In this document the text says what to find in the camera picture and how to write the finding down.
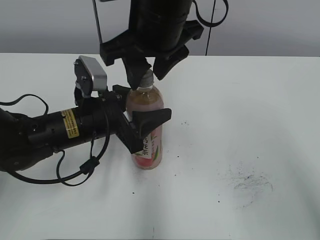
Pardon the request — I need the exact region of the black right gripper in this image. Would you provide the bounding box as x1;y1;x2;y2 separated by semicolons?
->
99;20;204;90

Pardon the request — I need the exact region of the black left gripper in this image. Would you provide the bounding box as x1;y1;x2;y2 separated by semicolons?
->
79;84;172;154

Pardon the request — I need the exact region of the white bottle cap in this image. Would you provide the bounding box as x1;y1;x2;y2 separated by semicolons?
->
138;69;154;88

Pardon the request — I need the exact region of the peach oolong tea bottle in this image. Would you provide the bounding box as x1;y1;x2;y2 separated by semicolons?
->
126;85;164;170

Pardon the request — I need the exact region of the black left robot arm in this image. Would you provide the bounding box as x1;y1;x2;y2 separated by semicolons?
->
0;85;172;171

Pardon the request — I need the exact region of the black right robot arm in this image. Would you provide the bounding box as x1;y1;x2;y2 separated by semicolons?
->
99;0;204;90

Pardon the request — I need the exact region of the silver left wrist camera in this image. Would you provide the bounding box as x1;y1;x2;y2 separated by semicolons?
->
74;55;108;98

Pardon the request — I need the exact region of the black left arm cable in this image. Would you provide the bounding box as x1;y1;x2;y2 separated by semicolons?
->
0;93;111;187

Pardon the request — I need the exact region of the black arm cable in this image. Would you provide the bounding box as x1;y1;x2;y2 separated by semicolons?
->
0;93;111;187
191;0;230;27

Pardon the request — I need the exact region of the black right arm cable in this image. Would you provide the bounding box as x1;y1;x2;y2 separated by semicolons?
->
191;0;230;27

